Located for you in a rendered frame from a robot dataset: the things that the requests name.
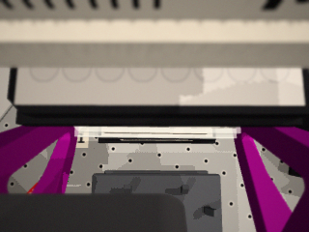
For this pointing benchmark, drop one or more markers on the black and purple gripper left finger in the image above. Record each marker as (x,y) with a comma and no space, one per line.
(21,144)

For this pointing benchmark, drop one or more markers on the white well plate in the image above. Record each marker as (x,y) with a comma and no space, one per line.
(159,132)

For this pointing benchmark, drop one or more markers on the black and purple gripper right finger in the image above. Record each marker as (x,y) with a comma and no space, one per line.
(269,210)

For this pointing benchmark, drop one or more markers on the beige multi-well plate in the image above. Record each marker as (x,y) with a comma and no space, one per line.
(159,97)

